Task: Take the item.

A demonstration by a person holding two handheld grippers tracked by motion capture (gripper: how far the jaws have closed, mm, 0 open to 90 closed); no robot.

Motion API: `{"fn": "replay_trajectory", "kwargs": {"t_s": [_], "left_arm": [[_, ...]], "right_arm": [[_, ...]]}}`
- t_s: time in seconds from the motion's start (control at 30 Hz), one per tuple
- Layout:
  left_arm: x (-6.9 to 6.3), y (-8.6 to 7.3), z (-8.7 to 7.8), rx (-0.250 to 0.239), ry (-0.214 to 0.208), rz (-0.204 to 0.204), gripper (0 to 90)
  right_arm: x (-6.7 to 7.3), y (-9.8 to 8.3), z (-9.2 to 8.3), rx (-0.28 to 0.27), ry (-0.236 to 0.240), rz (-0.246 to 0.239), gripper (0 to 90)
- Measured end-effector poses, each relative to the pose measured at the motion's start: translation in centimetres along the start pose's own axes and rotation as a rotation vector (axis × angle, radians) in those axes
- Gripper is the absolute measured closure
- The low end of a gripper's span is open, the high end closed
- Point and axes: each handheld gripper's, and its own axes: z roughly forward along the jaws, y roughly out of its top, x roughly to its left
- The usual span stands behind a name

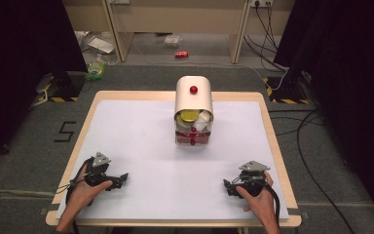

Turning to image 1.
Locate clear plastic container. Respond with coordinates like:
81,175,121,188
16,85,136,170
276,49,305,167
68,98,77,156
163,34,183,49

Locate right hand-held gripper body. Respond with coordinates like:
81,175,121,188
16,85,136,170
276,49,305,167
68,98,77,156
235,160,272,198

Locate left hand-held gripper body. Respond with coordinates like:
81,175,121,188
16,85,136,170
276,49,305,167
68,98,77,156
83,151,113,188

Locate white crumpled packaging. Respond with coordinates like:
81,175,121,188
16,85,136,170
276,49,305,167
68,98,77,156
75,30,119,64

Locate wooden table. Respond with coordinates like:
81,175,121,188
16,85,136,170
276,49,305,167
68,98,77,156
45,90,303,228

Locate green plastic bag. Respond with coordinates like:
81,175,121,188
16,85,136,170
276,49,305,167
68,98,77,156
85,58,109,82

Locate person's right hand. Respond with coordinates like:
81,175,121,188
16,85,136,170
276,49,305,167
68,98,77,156
235,171,277,225

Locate black stand base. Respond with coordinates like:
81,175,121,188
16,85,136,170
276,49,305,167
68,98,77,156
262,72,311,105
45,70,87,103

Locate black power cables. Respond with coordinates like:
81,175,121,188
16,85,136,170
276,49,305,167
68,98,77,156
243,2,289,72

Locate white cup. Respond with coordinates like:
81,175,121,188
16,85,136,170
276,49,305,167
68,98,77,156
192,109,214,132

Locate white roll-top storage box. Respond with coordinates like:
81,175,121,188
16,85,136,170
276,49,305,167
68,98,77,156
173,75,215,148

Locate white table sheet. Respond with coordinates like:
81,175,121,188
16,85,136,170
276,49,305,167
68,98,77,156
56,99,290,222

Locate black floor cables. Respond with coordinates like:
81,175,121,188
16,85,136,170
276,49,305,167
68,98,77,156
267,107,359,234

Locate person's left hand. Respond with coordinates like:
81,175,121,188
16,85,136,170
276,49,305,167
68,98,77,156
65,165,114,216

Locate yellow round lid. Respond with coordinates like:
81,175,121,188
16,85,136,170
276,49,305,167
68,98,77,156
176,109,202,129

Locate wooden desk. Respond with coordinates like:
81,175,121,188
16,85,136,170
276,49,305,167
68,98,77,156
61,0,296,65

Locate right hand-held gripper cable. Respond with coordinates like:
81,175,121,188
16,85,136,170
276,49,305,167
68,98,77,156
262,176,282,230

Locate black curtain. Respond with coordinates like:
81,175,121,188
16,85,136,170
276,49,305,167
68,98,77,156
273,0,374,228
0,0,89,170

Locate white wall socket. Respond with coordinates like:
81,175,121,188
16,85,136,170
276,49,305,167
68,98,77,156
250,0,274,9

